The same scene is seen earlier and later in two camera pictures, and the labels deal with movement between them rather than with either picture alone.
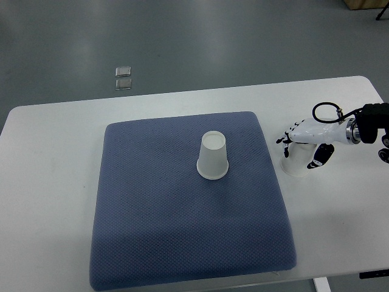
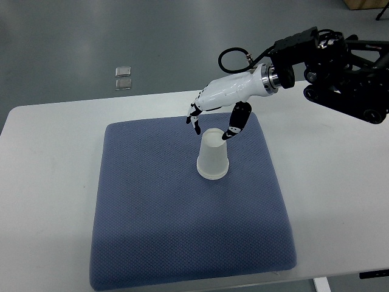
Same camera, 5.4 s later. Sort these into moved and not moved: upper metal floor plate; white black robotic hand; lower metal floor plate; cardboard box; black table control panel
Moved: white black robotic hand
Not moved: black table control panel; upper metal floor plate; lower metal floor plate; cardboard box
